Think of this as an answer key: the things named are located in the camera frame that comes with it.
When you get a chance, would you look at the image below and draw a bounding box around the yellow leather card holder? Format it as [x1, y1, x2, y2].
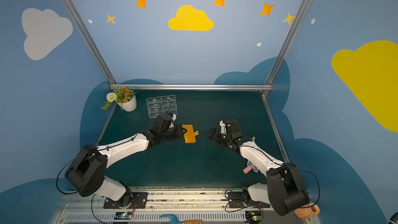
[182, 124, 199, 144]

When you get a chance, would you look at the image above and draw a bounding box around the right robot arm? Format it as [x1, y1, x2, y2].
[206, 120, 310, 216]

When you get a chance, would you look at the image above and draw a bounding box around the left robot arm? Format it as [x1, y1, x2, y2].
[65, 114, 187, 208]

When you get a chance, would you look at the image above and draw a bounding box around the clear plastic organizer tray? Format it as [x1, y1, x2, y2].
[146, 95, 178, 119]

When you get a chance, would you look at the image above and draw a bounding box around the potted flower plant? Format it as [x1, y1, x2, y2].
[101, 87, 137, 112]

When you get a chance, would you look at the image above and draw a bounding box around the right controller board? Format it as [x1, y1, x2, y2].
[245, 211, 263, 224]

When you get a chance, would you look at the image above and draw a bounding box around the controller board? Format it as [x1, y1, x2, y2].
[114, 212, 133, 220]
[245, 211, 263, 224]

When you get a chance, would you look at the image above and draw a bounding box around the left controller board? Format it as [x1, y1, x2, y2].
[114, 212, 133, 220]

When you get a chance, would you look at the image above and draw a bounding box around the terracotta clay vase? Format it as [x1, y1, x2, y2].
[294, 203, 320, 219]

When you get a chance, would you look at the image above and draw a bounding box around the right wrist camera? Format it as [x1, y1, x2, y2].
[219, 120, 227, 134]

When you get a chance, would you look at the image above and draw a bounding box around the aluminium frame rear bar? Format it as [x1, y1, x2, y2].
[109, 84, 273, 91]

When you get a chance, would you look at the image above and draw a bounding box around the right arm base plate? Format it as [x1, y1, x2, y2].
[224, 190, 271, 208]

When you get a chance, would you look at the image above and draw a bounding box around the aluminium front rail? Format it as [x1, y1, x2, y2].
[51, 187, 320, 224]

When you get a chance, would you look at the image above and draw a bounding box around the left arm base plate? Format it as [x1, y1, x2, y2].
[103, 192, 148, 209]

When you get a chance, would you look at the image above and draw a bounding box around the teal handled tool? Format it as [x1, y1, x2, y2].
[161, 214, 203, 224]

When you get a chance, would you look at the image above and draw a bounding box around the aluminium frame right post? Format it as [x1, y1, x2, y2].
[264, 0, 313, 91]

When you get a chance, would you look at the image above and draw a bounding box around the aluminium frame post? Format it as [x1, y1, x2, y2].
[61, 0, 117, 84]
[264, 0, 313, 91]

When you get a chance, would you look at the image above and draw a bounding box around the aluminium frame left post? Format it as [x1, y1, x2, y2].
[61, 0, 117, 84]

